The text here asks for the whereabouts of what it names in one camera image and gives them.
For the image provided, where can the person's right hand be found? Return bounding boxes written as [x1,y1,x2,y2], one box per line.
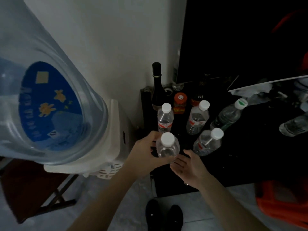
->
[169,149,212,190]

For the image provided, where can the person's left forearm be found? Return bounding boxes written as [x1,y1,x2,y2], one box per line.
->
[67,166,142,231]

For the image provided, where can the black television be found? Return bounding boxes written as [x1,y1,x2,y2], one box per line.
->
[175,0,308,84]

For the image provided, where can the red label water bottle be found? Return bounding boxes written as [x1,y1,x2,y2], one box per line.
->
[186,100,210,135]
[193,128,224,157]
[158,103,174,133]
[156,132,180,158]

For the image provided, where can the dark wooden chair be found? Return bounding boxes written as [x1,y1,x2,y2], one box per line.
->
[0,157,80,224]

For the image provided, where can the blue water jug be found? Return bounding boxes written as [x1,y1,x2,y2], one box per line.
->
[0,0,109,165]

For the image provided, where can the white paper sheets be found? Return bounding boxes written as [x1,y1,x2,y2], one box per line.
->
[227,75,308,106]

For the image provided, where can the green label water bottle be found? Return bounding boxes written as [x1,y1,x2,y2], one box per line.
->
[210,98,248,132]

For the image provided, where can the red plastic stool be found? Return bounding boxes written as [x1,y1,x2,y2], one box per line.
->
[255,178,308,229]

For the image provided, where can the white water dispenser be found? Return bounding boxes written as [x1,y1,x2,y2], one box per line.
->
[43,98,135,180]

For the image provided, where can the orange lid jar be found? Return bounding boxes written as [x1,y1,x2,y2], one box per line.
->
[173,92,188,115]

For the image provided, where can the person's right forearm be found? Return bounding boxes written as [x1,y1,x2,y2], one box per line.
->
[200,176,269,231]

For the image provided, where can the brown liquor bottle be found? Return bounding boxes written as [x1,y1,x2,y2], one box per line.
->
[191,74,207,106]

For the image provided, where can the black shoe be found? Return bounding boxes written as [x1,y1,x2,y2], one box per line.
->
[145,199,162,231]
[167,205,184,231]

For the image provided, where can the dark wine bottle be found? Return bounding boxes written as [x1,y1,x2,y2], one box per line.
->
[151,62,169,111]

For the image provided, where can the person's left hand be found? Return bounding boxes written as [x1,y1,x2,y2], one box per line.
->
[125,130,176,178]

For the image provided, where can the clear bottle red cap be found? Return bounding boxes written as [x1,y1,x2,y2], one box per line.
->
[279,113,308,137]

